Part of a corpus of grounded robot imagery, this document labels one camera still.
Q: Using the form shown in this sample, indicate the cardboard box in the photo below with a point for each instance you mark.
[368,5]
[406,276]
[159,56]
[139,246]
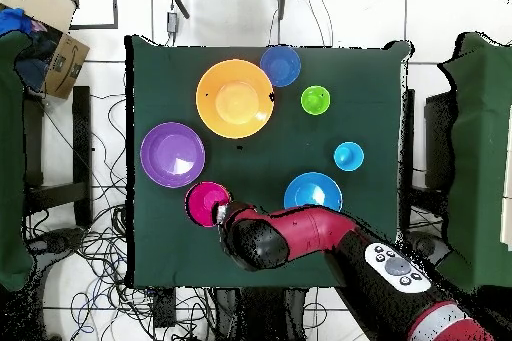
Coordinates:
[68,65]

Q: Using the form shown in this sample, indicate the thin black frame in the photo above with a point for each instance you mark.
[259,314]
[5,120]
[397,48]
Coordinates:
[115,5]

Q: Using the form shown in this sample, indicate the large orange bowl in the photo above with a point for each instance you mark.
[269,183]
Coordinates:
[234,101]

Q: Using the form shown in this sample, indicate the blue cloth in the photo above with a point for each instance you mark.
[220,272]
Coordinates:
[14,21]

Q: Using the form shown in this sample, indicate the black floor box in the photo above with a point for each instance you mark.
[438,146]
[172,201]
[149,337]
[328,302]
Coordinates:
[164,308]

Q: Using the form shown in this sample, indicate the black stool frame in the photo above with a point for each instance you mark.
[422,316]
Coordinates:
[82,137]

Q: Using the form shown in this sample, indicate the dark green tablecloth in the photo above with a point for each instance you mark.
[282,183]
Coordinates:
[168,77]

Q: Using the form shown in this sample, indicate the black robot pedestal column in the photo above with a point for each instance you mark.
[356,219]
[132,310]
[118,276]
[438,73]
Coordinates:
[260,313]

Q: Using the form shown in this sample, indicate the light blue cup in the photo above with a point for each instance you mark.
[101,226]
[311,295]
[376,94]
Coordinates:
[348,156]

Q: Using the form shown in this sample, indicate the grey power adapter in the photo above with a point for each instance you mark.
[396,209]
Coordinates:
[172,22]

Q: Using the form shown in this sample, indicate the light green cup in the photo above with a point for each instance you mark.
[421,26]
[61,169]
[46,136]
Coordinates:
[315,100]

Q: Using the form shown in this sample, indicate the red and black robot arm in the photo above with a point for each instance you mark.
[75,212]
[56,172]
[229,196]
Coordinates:
[312,233]

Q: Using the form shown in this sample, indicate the pink-red small bowl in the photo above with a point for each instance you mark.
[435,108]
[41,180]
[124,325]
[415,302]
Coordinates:
[204,201]

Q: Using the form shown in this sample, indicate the dark blue small bowl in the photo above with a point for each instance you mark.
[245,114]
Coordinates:
[280,66]

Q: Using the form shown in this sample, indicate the black tripod leg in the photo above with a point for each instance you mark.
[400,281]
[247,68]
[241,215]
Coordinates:
[282,1]
[180,5]

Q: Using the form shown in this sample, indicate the black pedestal base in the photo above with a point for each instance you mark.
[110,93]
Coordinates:
[60,241]
[434,247]

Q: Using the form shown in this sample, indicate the green cloth covered table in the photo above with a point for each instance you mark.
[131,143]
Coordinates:
[12,157]
[480,157]

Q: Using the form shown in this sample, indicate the light blue bowl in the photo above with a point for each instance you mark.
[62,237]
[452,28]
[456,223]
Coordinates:
[312,191]

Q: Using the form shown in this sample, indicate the purple bowl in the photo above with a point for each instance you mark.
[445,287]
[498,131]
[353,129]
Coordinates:
[172,155]

